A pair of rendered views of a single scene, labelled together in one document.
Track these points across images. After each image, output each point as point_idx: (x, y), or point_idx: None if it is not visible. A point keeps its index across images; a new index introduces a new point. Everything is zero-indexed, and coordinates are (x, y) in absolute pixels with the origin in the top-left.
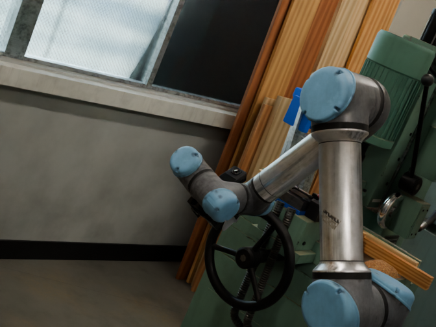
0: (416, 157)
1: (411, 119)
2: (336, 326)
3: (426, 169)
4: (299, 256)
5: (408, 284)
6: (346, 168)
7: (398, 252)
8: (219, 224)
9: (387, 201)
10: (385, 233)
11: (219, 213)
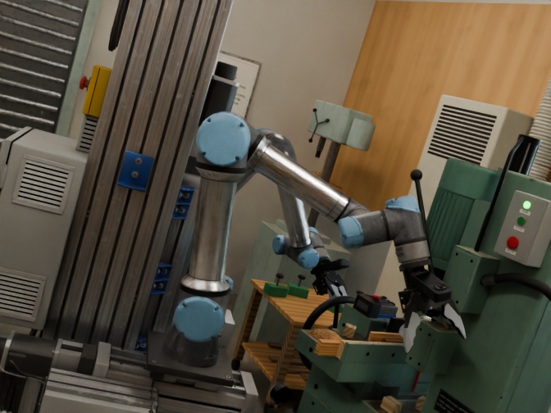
0: (428, 265)
1: (465, 242)
2: None
3: None
4: (331, 329)
5: (336, 366)
6: None
7: (358, 341)
8: (318, 291)
9: None
10: (439, 383)
11: (272, 244)
